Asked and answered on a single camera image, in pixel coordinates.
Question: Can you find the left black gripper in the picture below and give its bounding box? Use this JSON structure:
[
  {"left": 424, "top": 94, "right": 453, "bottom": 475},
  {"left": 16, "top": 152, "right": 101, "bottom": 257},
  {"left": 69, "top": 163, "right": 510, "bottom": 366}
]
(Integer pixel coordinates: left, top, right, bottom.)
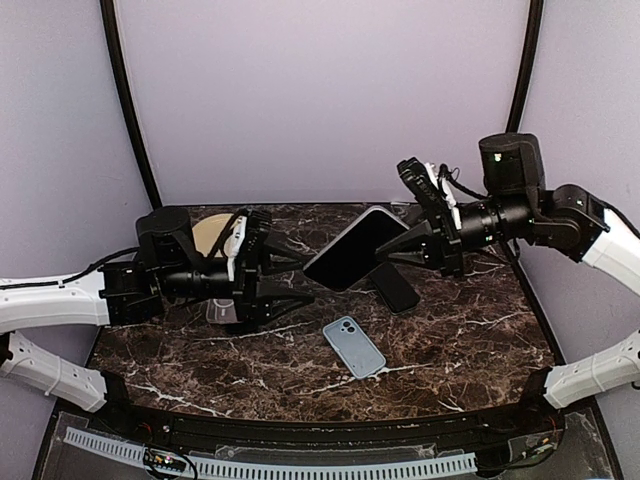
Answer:
[{"left": 157, "top": 236, "right": 316, "bottom": 326}]

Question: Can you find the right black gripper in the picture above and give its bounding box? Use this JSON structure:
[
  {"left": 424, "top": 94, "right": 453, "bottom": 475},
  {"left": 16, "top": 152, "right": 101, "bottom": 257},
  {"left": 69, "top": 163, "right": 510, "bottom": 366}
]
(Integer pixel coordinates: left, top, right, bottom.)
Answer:
[{"left": 374, "top": 190, "right": 536, "bottom": 277}]

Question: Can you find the silver smartphone black screen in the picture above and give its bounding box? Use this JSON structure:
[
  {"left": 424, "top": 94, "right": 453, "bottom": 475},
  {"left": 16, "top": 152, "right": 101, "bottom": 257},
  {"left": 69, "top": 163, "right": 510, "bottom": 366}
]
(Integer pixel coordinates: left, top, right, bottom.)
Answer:
[{"left": 303, "top": 206, "right": 409, "bottom": 292}]

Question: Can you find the light blue phone case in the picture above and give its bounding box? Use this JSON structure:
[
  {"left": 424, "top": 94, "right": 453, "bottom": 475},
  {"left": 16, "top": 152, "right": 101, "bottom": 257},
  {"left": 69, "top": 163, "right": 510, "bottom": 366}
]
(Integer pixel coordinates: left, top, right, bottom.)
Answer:
[{"left": 322, "top": 316, "right": 386, "bottom": 380}]

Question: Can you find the black phone case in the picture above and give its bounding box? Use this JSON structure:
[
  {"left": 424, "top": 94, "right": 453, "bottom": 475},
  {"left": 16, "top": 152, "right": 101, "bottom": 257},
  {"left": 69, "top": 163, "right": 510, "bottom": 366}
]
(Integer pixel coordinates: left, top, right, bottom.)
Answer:
[{"left": 225, "top": 321, "right": 260, "bottom": 336}]

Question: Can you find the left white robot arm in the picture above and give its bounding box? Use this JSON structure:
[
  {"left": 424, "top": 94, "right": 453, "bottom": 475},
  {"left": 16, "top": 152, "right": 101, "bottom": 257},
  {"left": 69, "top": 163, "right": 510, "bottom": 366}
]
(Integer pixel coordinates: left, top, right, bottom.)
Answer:
[{"left": 1, "top": 206, "right": 314, "bottom": 436}]

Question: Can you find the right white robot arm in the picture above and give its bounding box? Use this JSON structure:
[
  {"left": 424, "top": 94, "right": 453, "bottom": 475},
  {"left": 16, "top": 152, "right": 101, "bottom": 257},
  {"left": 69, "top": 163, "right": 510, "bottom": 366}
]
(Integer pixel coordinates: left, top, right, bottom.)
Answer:
[{"left": 376, "top": 133, "right": 639, "bottom": 293}]

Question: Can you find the dark smartphone on table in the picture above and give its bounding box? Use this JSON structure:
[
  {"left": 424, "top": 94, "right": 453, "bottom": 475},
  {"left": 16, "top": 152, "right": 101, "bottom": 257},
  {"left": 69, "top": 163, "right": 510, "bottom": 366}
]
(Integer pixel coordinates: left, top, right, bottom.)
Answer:
[{"left": 368, "top": 263, "right": 420, "bottom": 315}]

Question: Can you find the beige round plate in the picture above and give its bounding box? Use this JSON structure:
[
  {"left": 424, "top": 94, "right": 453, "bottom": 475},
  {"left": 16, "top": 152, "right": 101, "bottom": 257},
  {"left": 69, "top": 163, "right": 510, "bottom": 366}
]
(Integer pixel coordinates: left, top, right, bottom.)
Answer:
[{"left": 192, "top": 213, "right": 232, "bottom": 256}]

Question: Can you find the small circuit board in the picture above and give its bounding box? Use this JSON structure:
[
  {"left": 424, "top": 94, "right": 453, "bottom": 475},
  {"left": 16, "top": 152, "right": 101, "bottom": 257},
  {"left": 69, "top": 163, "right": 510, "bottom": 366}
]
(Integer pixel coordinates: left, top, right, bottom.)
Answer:
[{"left": 142, "top": 449, "right": 187, "bottom": 473}]

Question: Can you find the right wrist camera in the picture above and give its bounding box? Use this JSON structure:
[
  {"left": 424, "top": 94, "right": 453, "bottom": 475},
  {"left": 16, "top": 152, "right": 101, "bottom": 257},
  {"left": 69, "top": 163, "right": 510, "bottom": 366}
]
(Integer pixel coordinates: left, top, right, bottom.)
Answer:
[{"left": 397, "top": 157, "right": 460, "bottom": 223}]

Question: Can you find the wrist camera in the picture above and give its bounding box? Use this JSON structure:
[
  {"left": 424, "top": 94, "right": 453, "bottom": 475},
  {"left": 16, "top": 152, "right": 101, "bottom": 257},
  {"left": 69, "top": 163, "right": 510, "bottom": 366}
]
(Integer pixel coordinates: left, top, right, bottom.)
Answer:
[
  {"left": 226, "top": 208, "right": 272, "bottom": 279},
  {"left": 397, "top": 157, "right": 460, "bottom": 223}
]

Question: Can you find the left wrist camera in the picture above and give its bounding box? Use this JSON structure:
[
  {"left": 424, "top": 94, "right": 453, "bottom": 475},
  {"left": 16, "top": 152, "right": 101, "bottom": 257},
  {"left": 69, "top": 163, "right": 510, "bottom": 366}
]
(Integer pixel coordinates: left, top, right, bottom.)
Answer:
[{"left": 226, "top": 208, "right": 272, "bottom": 279}]

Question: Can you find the right black frame post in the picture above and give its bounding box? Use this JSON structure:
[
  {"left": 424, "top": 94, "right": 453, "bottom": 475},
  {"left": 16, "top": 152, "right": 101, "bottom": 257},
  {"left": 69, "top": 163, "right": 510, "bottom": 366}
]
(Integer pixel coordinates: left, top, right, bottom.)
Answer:
[{"left": 505, "top": 0, "right": 544, "bottom": 133}]

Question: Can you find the black frame post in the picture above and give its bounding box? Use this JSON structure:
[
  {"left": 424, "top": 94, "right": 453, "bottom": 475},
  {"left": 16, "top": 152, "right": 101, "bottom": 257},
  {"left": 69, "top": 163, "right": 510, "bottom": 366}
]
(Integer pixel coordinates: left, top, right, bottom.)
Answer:
[
  {"left": 99, "top": 0, "right": 163, "bottom": 210},
  {"left": 505, "top": 0, "right": 544, "bottom": 133}
]

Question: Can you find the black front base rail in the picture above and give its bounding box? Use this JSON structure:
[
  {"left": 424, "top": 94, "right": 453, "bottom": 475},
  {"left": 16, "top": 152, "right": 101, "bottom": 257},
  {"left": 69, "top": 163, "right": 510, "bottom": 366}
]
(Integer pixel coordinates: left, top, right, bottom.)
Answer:
[{"left": 56, "top": 400, "right": 569, "bottom": 451}]

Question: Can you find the white slotted cable duct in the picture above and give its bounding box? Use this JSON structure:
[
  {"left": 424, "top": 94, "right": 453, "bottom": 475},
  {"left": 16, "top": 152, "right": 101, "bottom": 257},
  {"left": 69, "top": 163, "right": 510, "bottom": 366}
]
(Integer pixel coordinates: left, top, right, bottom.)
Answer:
[{"left": 63, "top": 427, "right": 478, "bottom": 479}]

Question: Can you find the left black frame post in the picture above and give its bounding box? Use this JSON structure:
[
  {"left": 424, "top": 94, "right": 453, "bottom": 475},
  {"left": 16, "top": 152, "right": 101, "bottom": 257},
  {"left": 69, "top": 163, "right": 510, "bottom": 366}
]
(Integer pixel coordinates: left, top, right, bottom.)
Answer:
[{"left": 99, "top": 0, "right": 163, "bottom": 210}]

